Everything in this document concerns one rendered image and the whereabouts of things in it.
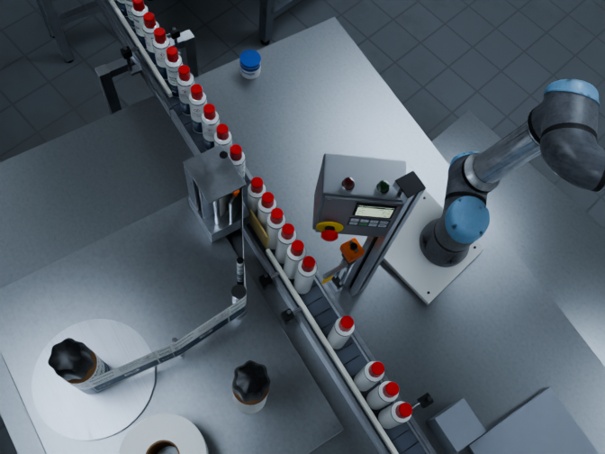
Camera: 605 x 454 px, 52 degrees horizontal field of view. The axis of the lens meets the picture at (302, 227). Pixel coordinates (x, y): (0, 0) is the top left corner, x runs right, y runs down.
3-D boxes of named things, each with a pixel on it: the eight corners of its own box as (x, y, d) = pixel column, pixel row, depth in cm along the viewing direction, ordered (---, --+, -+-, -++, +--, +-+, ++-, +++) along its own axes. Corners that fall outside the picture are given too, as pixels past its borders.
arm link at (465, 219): (431, 246, 178) (446, 230, 165) (437, 204, 183) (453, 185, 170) (472, 256, 178) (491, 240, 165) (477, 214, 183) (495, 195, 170)
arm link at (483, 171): (435, 205, 180) (564, 121, 131) (442, 161, 186) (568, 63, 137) (471, 218, 183) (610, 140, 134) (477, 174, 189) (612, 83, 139)
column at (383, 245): (343, 284, 183) (394, 179, 122) (356, 276, 185) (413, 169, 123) (351, 296, 182) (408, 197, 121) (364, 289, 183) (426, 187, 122)
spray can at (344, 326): (322, 337, 171) (332, 318, 153) (338, 327, 173) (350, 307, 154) (333, 353, 170) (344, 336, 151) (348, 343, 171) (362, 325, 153)
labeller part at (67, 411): (13, 357, 162) (12, 356, 161) (123, 299, 170) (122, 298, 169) (63, 465, 153) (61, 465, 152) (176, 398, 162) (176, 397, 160)
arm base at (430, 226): (410, 245, 188) (419, 234, 178) (437, 211, 193) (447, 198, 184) (449, 276, 185) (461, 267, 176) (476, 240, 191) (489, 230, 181)
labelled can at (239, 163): (224, 180, 188) (222, 145, 169) (239, 173, 189) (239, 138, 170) (232, 194, 186) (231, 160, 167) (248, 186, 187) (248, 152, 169)
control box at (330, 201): (313, 193, 143) (324, 151, 126) (386, 199, 144) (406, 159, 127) (311, 233, 139) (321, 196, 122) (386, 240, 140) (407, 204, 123)
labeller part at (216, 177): (183, 163, 160) (183, 161, 159) (221, 145, 163) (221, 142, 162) (208, 204, 156) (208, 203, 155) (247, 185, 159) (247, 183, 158)
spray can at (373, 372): (349, 378, 168) (363, 364, 149) (365, 368, 169) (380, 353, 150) (360, 395, 166) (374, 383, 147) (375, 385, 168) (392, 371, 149)
